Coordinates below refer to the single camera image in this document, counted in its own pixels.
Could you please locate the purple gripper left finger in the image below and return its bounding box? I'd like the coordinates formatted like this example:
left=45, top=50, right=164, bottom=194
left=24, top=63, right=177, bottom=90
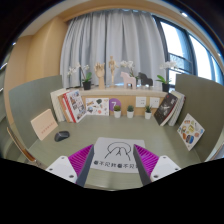
left=47, top=144, right=94, bottom=187

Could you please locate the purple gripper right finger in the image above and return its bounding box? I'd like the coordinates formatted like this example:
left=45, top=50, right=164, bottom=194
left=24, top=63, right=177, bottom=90
left=133, top=145, right=180, bottom=185

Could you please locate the dark grey computer mouse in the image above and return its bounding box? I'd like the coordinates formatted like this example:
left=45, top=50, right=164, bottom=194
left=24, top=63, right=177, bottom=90
left=54, top=131, right=70, bottom=142

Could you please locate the white printed mouse pad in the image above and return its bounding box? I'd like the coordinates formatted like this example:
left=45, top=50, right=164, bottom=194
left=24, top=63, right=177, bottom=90
left=91, top=137, right=145, bottom=174

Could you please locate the colourful cartoon card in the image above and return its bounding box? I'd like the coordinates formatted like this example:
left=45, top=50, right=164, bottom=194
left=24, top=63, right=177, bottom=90
left=177, top=114, right=205, bottom=151

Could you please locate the beige cardboard sign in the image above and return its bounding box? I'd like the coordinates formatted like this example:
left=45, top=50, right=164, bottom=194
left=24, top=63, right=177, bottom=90
left=31, top=109, right=58, bottom=140

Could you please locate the right small potted plant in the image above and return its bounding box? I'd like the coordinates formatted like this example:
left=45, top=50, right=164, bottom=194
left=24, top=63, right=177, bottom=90
left=145, top=105, right=152, bottom=120

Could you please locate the small potted plant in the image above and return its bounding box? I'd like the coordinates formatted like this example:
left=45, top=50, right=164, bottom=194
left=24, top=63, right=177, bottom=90
left=127, top=105, right=134, bottom=118
left=145, top=105, right=152, bottom=120
left=114, top=105, right=121, bottom=118

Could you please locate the dark cover book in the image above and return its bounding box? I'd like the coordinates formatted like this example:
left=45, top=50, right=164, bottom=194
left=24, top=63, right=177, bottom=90
left=154, top=93, right=178, bottom=126

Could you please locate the middle small potted plant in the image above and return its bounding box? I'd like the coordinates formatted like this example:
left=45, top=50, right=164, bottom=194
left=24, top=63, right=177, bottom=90
left=127, top=105, right=134, bottom=118

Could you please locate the red white magazine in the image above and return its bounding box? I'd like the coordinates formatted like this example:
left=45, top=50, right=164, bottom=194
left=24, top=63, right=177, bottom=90
left=63, top=90, right=86, bottom=123

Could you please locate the left small potted plant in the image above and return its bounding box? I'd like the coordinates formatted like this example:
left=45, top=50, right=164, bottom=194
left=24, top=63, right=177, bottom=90
left=114, top=105, right=121, bottom=118

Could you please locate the sticker illustration card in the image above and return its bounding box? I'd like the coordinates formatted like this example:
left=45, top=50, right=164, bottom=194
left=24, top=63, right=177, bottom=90
left=86, top=98, right=109, bottom=116

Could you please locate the wooden shelf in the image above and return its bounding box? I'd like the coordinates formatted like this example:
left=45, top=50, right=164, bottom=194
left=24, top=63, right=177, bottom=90
left=80, top=87, right=166, bottom=116

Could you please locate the purple round number sign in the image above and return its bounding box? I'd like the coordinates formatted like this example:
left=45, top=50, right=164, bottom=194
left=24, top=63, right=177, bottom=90
left=109, top=98, right=121, bottom=111

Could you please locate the white book behind magazine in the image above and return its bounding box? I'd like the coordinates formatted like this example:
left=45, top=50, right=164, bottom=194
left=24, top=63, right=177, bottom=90
left=50, top=88, right=67, bottom=122

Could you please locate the white book behind dark book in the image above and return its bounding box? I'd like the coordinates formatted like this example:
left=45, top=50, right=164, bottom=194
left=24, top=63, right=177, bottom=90
left=168, top=91, right=186, bottom=126

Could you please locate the left grey desk divider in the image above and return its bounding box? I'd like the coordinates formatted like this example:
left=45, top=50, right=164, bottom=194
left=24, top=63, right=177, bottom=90
left=9, top=75, right=62, bottom=148

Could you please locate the grey desk divider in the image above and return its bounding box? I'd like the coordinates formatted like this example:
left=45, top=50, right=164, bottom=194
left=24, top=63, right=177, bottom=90
left=9, top=75, right=62, bottom=148
left=175, top=74, right=224, bottom=162

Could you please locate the right grey desk divider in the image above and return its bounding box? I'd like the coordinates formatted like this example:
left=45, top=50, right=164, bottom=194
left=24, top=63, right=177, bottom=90
left=175, top=74, right=224, bottom=162

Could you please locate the black wooden horse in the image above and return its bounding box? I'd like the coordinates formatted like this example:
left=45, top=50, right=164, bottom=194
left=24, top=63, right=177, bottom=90
left=138, top=72, right=153, bottom=86

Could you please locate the left white orchid pot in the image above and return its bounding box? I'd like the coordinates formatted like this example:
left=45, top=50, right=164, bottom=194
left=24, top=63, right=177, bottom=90
left=68, top=63, right=92, bottom=90

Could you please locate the white orchid pot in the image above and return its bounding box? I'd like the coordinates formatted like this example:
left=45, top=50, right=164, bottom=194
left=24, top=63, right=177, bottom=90
left=157, top=61, right=177, bottom=93
left=68, top=63, right=92, bottom=90

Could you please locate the pale wooden horse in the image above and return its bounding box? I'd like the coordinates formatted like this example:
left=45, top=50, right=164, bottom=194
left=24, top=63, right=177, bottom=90
left=121, top=72, right=136, bottom=89

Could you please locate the wooden hand model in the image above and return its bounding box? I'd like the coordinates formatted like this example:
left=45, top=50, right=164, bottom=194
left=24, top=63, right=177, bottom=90
left=94, top=63, right=105, bottom=90

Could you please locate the right white orchid pot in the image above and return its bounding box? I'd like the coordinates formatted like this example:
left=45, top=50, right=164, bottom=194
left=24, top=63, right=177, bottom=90
left=157, top=61, right=177, bottom=93

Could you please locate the middle white orchid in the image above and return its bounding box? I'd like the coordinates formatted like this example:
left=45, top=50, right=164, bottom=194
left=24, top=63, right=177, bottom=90
left=120, top=60, right=136, bottom=78

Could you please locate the wooden mannequin figure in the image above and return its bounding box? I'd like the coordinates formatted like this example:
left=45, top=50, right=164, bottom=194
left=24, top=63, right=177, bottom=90
left=109, top=56, right=119, bottom=87

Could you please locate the grey curtain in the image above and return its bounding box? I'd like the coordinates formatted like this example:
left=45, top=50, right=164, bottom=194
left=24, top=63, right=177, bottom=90
left=60, top=9, right=166, bottom=88

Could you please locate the white wall socket right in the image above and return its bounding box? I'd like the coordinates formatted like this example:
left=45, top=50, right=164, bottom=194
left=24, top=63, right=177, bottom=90
left=150, top=97, right=160, bottom=108

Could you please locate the white wall socket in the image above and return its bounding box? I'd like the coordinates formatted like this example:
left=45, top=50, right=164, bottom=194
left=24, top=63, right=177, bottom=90
left=150, top=97, right=160, bottom=108
left=136, top=97, right=146, bottom=108

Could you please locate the white wall socket left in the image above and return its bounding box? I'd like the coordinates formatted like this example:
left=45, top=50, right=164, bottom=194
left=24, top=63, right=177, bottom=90
left=136, top=97, right=146, bottom=108

